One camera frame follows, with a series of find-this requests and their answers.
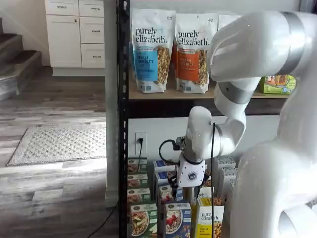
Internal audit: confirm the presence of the green oatmeal box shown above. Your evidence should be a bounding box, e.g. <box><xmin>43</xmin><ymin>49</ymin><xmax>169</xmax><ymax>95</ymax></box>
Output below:
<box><xmin>127</xmin><ymin>157</ymin><xmax>147</xmax><ymax>174</ymax></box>
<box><xmin>127</xmin><ymin>187</ymin><xmax>151</xmax><ymax>205</ymax></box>
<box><xmin>130</xmin><ymin>203</ymin><xmax>158</xmax><ymax>238</ymax></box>
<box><xmin>127</xmin><ymin>173</ymin><xmax>149</xmax><ymax>189</ymax></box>

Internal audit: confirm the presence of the thin black floor cable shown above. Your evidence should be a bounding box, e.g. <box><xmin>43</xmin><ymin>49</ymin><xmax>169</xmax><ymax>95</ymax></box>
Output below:
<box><xmin>94</xmin><ymin>200</ymin><xmax>118</xmax><ymax>238</ymax></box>

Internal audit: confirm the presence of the grey patterned floor rug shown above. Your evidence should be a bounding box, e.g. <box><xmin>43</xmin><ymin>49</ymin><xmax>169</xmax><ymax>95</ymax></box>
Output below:
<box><xmin>6</xmin><ymin>125</ymin><xmax>107</xmax><ymax>167</ymax></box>

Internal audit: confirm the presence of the black plug with cord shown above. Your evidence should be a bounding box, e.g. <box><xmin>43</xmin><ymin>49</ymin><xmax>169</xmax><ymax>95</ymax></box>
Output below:
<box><xmin>137</xmin><ymin>137</ymin><xmax>145</xmax><ymax>159</ymax></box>

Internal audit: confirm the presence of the blue label granola bag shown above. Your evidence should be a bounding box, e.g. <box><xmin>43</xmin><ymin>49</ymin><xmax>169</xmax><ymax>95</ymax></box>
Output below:
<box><xmin>129</xmin><ymin>41</ymin><xmax>136</xmax><ymax>81</ymax></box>
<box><xmin>131</xmin><ymin>8</ymin><xmax>177</xmax><ymax>94</ymax></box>

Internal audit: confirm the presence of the dark carpeted staircase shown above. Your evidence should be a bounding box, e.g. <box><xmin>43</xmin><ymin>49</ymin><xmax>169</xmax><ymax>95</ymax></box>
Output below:
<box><xmin>0</xmin><ymin>17</ymin><xmax>42</xmax><ymax>101</ymax></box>

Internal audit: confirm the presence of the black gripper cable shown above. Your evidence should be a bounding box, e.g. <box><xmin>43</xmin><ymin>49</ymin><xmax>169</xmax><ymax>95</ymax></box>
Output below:
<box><xmin>159</xmin><ymin>122</ymin><xmax>216</xmax><ymax>209</ymax></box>

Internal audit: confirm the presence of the white kitchen cabinet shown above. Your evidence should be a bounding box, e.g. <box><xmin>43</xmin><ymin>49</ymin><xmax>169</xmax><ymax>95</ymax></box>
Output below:
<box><xmin>44</xmin><ymin>0</ymin><xmax>106</xmax><ymax>77</ymax></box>

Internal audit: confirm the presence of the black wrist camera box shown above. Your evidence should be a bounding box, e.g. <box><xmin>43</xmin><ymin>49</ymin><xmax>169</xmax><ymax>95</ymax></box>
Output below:
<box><xmin>174</xmin><ymin>137</ymin><xmax>186</xmax><ymax>151</ymax></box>

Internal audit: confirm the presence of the green Bobo's apple pie box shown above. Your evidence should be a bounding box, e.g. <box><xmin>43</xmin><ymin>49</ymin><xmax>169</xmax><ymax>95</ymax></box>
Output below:
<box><xmin>257</xmin><ymin>75</ymin><xmax>297</xmax><ymax>94</ymax></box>

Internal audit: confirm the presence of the orange label granola bag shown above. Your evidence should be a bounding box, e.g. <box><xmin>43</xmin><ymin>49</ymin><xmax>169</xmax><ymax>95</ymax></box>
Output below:
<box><xmin>175</xmin><ymin>13</ymin><xmax>218</xmax><ymax>94</ymax></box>

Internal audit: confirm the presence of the wooden shelf board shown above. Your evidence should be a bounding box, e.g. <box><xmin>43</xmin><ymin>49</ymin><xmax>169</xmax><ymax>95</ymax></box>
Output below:
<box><xmin>128</xmin><ymin>81</ymin><xmax>295</xmax><ymax>100</ymax></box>

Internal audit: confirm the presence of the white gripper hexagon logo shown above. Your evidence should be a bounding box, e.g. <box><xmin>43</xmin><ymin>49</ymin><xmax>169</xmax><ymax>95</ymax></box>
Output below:
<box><xmin>169</xmin><ymin>154</ymin><xmax>210</xmax><ymax>202</ymax></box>

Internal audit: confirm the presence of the metal wood shelving unit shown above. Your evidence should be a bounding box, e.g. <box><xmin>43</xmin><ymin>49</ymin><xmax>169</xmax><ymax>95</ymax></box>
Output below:
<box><xmin>116</xmin><ymin>0</ymin><xmax>290</xmax><ymax>238</ymax></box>

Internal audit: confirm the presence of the white wall outlet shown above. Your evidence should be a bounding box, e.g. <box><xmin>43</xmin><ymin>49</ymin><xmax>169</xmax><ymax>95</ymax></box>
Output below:
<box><xmin>135</xmin><ymin>132</ymin><xmax>147</xmax><ymax>156</ymax></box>

